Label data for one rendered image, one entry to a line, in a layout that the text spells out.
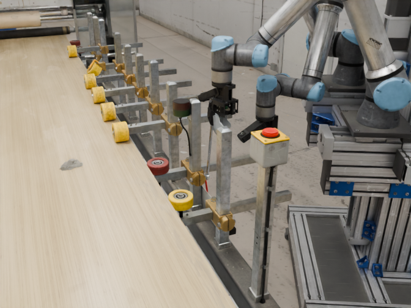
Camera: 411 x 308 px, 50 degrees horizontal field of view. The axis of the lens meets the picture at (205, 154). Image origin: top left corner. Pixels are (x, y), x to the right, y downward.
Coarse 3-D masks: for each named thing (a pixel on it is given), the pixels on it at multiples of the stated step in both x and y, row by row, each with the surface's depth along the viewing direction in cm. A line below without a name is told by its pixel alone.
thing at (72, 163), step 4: (68, 160) 159; (72, 160) 162; (76, 160) 159; (64, 164) 158; (68, 164) 159; (72, 164) 159; (76, 164) 159; (80, 164) 160; (60, 168) 156; (64, 168) 156; (68, 168) 157; (72, 168) 157
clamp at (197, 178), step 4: (184, 160) 170; (184, 164) 167; (188, 164) 167; (188, 168) 164; (188, 172) 164; (192, 172) 161; (196, 172) 162; (200, 172) 162; (188, 176) 164; (192, 176) 161; (196, 176) 160; (200, 176) 161; (204, 176) 162; (188, 180) 165; (192, 180) 161; (196, 180) 161; (200, 180) 161; (204, 180) 162; (192, 184) 163; (196, 184) 161; (200, 184) 162
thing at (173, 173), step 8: (216, 160) 172; (232, 160) 172; (240, 160) 174; (248, 160) 175; (176, 168) 167; (184, 168) 167; (216, 168) 171; (160, 176) 162; (168, 176) 164; (176, 176) 165; (184, 176) 166
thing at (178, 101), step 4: (176, 100) 150; (180, 100) 150; (184, 100) 150; (188, 100) 150; (188, 116) 154; (180, 120) 153; (188, 120) 155; (184, 128) 154; (188, 136) 156; (188, 140) 157; (188, 144) 158
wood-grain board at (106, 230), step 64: (0, 64) 286; (64, 64) 286; (0, 128) 191; (64, 128) 191; (0, 192) 143; (64, 192) 143; (128, 192) 143; (0, 256) 115; (64, 256) 115; (128, 256) 115; (192, 256) 115
